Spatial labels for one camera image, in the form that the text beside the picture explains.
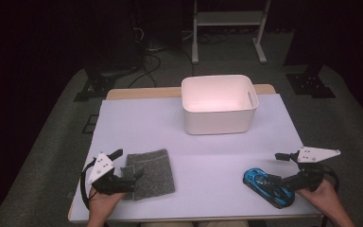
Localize blue toy car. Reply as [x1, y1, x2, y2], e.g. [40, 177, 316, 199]
[242, 167, 296, 210]

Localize black stand base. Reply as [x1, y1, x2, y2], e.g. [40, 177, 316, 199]
[285, 64, 337, 99]
[73, 67, 140, 102]

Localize person's left hand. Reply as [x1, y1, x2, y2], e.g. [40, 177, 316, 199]
[88, 187, 127, 219]

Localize wooden table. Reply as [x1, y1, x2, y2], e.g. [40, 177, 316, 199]
[67, 83, 325, 224]

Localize right hand-held gripper black cable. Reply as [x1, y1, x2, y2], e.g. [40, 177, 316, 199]
[322, 165, 341, 194]

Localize black square floor frame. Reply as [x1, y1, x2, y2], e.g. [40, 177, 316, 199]
[81, 114, 99, 134]

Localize pale lavender table mat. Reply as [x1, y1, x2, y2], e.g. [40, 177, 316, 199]
[70, 93, 324, 223]

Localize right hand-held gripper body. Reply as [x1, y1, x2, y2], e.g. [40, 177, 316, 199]
[291, 146, 341, 192]

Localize white metal stand frame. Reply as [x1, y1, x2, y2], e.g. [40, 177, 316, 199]
[191, 0, 272, 65]

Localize white plastic bin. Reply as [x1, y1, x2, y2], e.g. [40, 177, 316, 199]
[181, 74, 260, 136]

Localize black floor cables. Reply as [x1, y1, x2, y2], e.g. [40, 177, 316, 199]
[127, 27, 197, 89]

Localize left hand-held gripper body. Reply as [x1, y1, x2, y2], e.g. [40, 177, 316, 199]
[87, 152, 136, 196]

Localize grey cloth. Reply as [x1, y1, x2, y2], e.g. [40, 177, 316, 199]
[124, 148, 177, 201]

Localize person's right hand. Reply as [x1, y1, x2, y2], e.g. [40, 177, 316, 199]
[296, 180, 342, 211]

